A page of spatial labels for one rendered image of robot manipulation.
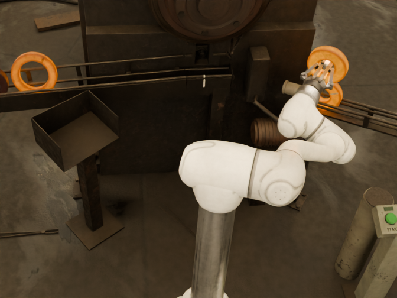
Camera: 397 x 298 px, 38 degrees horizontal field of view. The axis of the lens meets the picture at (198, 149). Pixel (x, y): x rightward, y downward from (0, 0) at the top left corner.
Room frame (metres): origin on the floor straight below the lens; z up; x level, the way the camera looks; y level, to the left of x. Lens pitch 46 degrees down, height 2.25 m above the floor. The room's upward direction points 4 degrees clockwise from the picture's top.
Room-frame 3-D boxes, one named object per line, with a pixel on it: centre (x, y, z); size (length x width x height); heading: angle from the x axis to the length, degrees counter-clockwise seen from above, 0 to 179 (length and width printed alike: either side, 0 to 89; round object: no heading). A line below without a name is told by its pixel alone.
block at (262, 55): (1.97, -0.23, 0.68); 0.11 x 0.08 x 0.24; 10
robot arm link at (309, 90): (1.56, -0.37, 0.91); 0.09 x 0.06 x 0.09; 65
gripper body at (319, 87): (1.63, -0.40, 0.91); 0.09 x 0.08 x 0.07; 155
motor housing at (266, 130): (1.84, -0.34, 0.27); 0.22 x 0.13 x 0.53; 100
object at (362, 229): (1.45, -0.72, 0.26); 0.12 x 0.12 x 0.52
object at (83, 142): (1.57, 0.48, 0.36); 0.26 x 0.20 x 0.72; 135
